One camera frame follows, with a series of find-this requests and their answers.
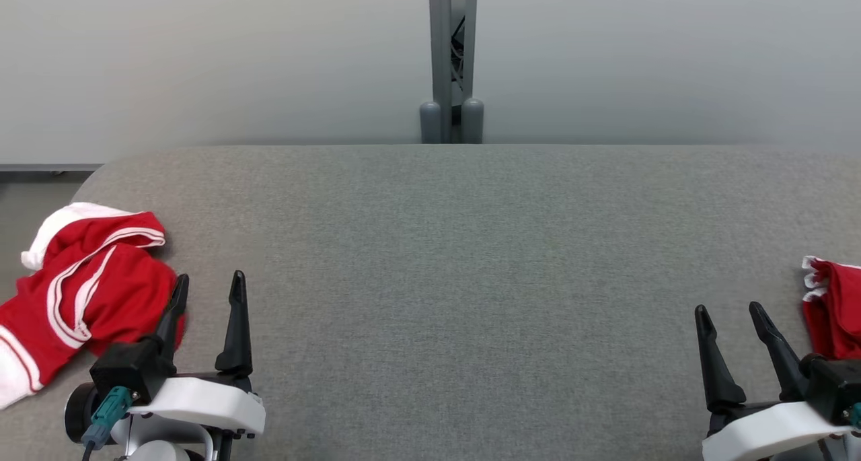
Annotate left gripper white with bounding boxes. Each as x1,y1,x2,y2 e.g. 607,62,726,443
128,270,266,440

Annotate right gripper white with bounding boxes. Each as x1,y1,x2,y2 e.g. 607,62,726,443
695,302,855,461

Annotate red garment with white hem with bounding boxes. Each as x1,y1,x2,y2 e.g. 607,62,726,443
800,256,861,361

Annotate red white-trimmed basketball jersey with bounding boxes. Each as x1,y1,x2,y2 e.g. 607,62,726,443
0,203,186,410

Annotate grey cylinder at column base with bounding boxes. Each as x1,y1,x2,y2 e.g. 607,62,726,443
461,98,484,144
420,101,443,144

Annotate left teal cable connector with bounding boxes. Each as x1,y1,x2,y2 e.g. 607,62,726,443
81,386,135,448

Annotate grey metal truss column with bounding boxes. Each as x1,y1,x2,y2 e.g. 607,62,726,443
428,0,478,144

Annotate grey baseboard strip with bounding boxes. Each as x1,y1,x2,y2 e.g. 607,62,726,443
0,164,105,174

